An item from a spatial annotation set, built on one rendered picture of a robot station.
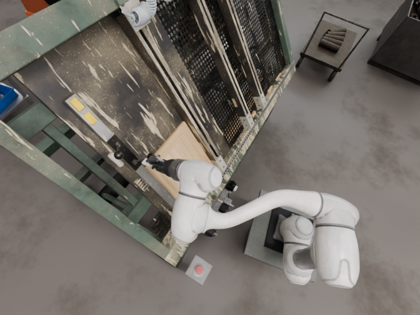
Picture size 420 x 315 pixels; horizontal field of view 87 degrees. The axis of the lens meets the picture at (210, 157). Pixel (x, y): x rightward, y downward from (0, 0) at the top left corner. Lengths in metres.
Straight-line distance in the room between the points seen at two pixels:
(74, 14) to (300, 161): 2.62
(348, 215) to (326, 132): 2.53
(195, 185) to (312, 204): 0.44
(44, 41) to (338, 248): 1.21
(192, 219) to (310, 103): 3.13
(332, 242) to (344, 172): 2.35
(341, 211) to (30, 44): 1.20
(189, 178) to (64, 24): 0.69
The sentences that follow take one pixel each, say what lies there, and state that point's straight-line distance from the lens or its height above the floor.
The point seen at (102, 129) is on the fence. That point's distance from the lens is 1.07.
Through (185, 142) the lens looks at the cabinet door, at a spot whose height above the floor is 1.20.
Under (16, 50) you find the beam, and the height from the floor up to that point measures 1.87.
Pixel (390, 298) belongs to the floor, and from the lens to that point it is 3.06.
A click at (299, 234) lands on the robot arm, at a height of 1.03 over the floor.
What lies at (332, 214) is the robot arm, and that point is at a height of 1.59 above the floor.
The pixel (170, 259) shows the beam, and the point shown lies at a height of 0.88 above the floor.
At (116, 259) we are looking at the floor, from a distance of 2.46.
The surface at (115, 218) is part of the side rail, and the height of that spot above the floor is 1.27.
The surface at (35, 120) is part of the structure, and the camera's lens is 1.08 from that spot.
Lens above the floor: 2.36
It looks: 61 degrees down
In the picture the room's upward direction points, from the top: 10 degrees clockwise
